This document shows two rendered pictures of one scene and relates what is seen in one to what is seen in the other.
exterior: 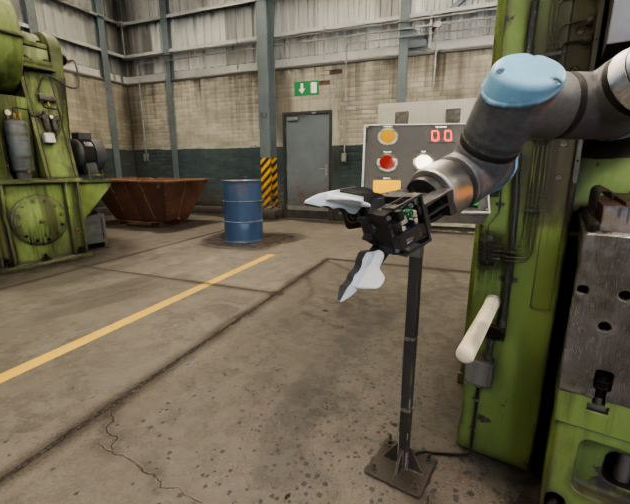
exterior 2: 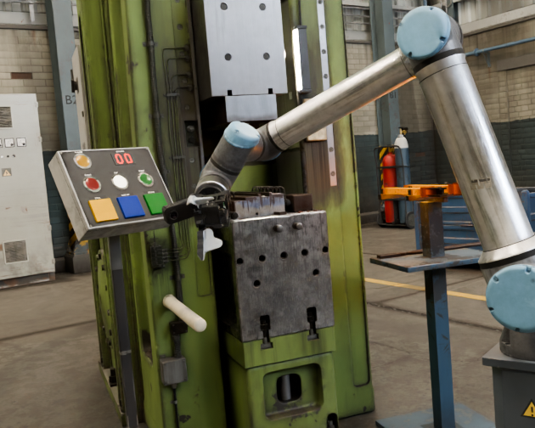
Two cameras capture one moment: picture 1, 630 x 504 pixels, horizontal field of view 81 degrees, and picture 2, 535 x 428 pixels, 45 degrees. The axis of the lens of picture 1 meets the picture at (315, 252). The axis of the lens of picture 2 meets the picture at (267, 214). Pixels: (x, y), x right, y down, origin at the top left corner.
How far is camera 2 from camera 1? 1.21 m
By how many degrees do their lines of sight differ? 54
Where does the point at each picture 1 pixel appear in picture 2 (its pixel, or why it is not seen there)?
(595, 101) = (267, 143)
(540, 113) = (253, 150)
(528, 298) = (194, 288)
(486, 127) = (233, 157)
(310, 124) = not seen: outside the picture
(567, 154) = (195, 168)
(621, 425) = (280, 350)
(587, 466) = (269, 398)
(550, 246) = not seen: hidden behind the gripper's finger
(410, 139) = (101, 162)
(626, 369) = (274, 308)
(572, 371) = (247, 324)
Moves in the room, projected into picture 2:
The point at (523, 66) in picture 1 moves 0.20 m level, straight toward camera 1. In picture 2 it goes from (243, 128) to (278, 121)
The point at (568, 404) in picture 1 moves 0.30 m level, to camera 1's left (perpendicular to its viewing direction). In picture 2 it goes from (250, 351) to (195, 378)
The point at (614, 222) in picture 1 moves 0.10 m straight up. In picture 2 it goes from (242, 211) to (239, 184)
